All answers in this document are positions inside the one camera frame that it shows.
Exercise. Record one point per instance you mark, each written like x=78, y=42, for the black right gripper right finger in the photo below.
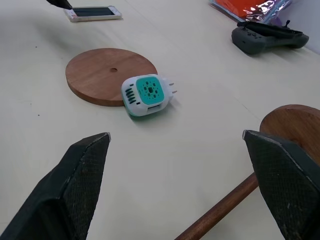
x=287, y=182

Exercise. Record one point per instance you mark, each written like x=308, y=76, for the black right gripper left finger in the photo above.
x=62, y=190

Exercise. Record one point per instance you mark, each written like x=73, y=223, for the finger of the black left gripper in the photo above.
x=60, y=3

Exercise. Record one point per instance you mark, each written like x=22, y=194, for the wooden stand with rod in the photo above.
x=287, y=125

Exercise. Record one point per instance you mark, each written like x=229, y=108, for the round wooden disc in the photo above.
x=105, y=75

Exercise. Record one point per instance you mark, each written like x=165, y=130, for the white smartphone in clear case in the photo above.
x=92, y=13

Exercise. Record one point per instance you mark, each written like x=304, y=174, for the white and teal plug adapter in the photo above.
x=147, y=95

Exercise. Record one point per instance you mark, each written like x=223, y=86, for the dark grey handheld controller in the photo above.
x=267, y=38

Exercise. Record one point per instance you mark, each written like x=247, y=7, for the orange item in clear bag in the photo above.
x=250, y=8

